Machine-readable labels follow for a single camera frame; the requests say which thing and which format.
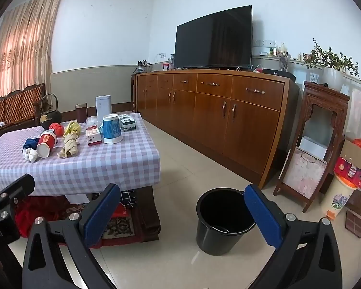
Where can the brown square tile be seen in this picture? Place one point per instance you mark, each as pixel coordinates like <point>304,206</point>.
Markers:
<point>353,224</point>

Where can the white tissue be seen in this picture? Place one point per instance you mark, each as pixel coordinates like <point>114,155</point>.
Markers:
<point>30,155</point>

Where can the orange plastic bag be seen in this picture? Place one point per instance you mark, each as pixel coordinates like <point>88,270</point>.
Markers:
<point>359,144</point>

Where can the clear plastic bag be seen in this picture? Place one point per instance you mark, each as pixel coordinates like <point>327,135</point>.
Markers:
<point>91,121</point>

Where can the patterned rug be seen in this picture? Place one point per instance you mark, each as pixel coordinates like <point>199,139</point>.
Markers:
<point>120,228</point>

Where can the white paper sheet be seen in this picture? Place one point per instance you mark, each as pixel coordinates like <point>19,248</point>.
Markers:
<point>78,199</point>

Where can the yellow cloth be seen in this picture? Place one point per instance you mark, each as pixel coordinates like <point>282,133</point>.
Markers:
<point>71,128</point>

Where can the beige patterned curtain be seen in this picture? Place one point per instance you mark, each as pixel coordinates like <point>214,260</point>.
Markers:
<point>24,51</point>

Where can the white wall socket with plug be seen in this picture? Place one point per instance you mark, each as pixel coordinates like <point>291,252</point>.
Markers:
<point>162,55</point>

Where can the dark checked cushion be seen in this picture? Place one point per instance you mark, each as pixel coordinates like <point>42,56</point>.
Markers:
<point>128,198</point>

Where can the red plastic bag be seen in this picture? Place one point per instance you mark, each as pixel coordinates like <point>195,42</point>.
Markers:
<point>56,128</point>

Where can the green and white box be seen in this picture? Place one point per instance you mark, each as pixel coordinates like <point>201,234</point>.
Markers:
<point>128,125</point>

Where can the brown metal canister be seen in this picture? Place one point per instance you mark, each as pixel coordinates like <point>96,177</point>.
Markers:
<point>81,113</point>

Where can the pink floral framed panel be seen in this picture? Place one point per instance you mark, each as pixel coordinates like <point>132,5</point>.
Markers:
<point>303,171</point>

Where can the wooden bench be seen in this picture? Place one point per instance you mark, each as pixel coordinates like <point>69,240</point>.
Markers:
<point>15,105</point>

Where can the white tall container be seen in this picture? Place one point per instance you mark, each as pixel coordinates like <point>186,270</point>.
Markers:
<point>103,108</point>

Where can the white pump bottle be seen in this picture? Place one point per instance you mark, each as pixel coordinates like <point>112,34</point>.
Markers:
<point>283,49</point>

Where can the dark blue cloth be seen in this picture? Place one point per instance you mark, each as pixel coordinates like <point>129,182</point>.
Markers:
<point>30,143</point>

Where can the red packet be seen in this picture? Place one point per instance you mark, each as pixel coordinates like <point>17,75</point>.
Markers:
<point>121,211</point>

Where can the blue and white paper cup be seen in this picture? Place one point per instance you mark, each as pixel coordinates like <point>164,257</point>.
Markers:
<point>112,131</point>

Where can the red paper cup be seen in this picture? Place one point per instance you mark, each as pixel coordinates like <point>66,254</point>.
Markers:
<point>46,143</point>

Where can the flat screen television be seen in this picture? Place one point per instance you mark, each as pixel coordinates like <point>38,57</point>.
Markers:
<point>213,36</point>

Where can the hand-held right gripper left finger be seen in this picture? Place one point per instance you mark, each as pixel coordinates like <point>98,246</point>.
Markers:
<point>100,216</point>

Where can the black plastic bucket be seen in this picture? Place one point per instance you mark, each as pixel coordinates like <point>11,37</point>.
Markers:
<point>222,240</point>

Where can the small potted plant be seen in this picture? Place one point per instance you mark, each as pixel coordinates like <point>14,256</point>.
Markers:
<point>142,67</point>

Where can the cream floral bin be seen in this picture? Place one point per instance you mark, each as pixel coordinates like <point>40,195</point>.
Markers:
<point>338,195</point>

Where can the table with checkered cloth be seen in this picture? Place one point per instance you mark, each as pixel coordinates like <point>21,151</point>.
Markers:
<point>108,162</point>

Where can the red and white small box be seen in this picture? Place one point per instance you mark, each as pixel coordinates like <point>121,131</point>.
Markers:
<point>94,137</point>

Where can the glass vase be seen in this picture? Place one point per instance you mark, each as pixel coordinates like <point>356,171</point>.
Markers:
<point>284,63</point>

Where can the beige cloth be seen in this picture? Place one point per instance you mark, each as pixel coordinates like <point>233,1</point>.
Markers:
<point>69,146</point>

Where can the cardboard box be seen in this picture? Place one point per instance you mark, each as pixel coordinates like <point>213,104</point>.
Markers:
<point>355,156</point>

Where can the white flat box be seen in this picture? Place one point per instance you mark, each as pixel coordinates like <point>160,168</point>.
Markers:
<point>313,147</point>

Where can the carved wooden stand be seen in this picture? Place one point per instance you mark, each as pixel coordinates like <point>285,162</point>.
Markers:
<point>325,94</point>

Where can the wooden sideboard cabinet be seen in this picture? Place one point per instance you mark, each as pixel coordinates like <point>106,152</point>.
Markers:
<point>228,120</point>

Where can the black iron teapot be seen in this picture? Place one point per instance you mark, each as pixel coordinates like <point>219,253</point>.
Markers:
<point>49,121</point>

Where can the potted plant in white pot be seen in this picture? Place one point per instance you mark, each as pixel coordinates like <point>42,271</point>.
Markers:
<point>332,78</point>

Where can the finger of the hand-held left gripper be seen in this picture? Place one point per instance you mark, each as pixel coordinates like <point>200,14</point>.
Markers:
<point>19,188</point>

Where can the black set-top box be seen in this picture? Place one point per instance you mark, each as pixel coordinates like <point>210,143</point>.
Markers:
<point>278,73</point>

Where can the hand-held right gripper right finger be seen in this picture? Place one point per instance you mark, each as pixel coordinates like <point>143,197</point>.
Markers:
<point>263,216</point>

